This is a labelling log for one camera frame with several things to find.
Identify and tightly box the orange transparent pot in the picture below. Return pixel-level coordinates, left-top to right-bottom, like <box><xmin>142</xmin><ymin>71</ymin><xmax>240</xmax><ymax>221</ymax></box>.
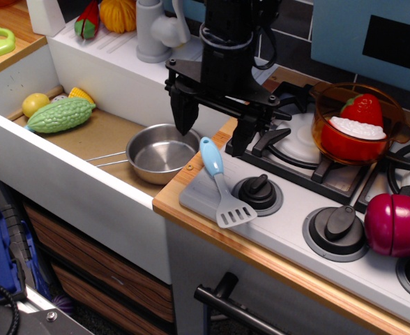
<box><xmin>310</xmin><ymin>82</ymin><xmax>410</xmax><ymax>165</ymax></box>

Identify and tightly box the black oven handle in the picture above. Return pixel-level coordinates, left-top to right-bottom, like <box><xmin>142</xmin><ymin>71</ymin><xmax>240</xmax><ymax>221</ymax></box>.
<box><xmin>194</xmin><ymin>272</ymin><xmax>285</xmax><ymax>335</ymax></box>

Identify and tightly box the red bowl with rice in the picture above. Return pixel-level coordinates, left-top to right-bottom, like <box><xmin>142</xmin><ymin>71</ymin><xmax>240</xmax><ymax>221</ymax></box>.
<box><xmin>321</xmin><ymin>117</ymin><xmax>387</xmax><ymax>163</ymax></box>

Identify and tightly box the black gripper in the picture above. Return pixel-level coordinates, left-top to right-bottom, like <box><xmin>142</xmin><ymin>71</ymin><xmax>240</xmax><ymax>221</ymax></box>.
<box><xmin>165</xmin><ymin>59</ymin><xmax>291</xmax><ymax>157</ymax></box>

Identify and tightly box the yellow toy lemon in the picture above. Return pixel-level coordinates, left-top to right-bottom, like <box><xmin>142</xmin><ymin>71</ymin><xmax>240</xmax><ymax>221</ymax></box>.
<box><xmin>22</xmin><ymin>93</ymin><xmax>50</xmax><ymax>117</ymax></box>

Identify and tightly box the black stove grate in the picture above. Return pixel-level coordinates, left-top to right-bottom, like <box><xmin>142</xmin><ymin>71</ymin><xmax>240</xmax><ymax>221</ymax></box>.
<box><xmin>225</xmin><ymin>82</ymin><xmax>410</xmax><ymax>214</ymax></box>

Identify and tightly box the white block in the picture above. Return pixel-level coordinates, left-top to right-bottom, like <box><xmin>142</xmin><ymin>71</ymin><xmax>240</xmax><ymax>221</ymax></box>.
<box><xmin>26</xmin><ymin>0</ymin><xmax>66</xmax><ymax>37</ymax></box>

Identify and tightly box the red green toy pepper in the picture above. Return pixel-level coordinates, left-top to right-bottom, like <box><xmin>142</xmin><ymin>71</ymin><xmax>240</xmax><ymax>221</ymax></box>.
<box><xmin>74</xmin><ymin>0</ymin><xmax>100</xmax><ymax>40</ymax></box>

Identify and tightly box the small steel pan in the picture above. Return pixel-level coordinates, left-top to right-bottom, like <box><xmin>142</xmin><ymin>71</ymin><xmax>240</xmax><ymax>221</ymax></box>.
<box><xmin>87</xmin><ymin>124</ymin><xmax>200</xmax><ymax>186</ymax></box>

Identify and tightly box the blue clamp tool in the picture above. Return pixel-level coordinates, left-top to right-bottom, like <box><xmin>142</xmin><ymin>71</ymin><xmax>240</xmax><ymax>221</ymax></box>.
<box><xmin>0</xmin><ymin>205</ymin><xmax>52</xmax><ymax>301</ymax></box>

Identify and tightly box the white toy sink basin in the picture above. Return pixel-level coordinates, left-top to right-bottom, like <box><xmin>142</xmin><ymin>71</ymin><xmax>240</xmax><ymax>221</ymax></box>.
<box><xmin>0</xmin><ymin>20</ymin><xmax>279</xmax><ymax>285</ymax></box>

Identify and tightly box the black stove knob left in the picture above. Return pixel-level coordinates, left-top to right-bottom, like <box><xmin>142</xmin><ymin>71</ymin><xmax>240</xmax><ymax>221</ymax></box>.
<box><xmin>231</xmin><ymin>174</ymin><xmax>284</xmax><ymax>217</ymax></box>

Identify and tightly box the light blue microwave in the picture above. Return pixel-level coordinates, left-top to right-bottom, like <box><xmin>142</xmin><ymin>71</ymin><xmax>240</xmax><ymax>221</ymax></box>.
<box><xmin>311</xmin><ymin>1</ymin><xmax>410</xmax><ymax>91</ymax></box>

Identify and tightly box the orange toy pumpkin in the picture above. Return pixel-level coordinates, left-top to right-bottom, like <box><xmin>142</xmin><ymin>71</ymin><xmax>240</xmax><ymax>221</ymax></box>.
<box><xmin>100</xmin><ymin>0</ymin><xmax>137</xmax><ymax>34</ymax></box>

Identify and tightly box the wooden drawer unit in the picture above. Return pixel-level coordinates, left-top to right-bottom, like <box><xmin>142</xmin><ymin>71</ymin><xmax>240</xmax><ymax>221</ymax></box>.
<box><xmin>24</xmin><ymin>201</ymin><xmax>176</xmax><ymax>334</ymax></box>

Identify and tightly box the magenta toy onion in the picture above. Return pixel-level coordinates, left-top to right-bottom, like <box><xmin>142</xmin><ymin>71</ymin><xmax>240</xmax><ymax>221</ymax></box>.
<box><xmin>365</xmin><ymin>194</ymin><xmax>410</xmax><ymax>258</ymax></box>

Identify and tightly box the yellow toy corn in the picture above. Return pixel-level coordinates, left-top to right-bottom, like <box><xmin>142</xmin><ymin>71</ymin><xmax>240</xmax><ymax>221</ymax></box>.
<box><xmin>68</xmin><ymin>87</ymin><xmax>95</xmax><ymax>104</ymax></box>

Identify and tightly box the black stove knob middle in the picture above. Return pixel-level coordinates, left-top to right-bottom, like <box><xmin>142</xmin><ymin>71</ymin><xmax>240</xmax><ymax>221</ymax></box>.
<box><xmin>302</xmin><ymin>205</ymin><xmax>368</xmax><ymax>262</ymax></box>

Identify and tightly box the green toy bitter gourd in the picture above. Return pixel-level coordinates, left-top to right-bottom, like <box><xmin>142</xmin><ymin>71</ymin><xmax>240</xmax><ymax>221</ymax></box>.
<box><xmin>25</xmin><ymin>97</ymin><xmax>96</xmax><ymax>133</ymax></box>

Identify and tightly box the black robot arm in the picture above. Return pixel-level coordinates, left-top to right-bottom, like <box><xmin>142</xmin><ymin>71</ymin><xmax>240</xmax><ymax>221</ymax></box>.
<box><xmin>165</xmin><ymin>1</ymin><xmax>280</xmax><ymax>156</ymax></box>

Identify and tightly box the black cable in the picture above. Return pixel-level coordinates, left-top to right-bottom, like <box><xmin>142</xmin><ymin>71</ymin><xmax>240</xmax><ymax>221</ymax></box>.
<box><xmin>0</xmin><ymin>279</ymin><xmax>20</xmax><ymax>335</ymax></box>

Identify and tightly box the grey toy faucet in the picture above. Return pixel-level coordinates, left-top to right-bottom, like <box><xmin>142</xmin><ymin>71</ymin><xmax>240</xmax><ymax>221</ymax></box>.
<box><xmin>136</xmin><ymin>0</ymin><xmax>191</xmax><ymax>64</ymax></box>

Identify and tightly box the blue grey toy spatula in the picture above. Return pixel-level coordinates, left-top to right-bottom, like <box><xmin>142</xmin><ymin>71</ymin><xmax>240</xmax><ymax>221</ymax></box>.
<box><xmin>199</xmin><ymin>137</ymin><xmax>257</xmax><ymax>228</ymax></box>

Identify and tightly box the red toy strawberry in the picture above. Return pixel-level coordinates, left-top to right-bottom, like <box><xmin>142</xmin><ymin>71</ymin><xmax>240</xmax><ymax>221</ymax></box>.
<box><xmin>340</xmin><ymin>94</ymin><xmax>384</xmax><ymax>127</ymax></box>

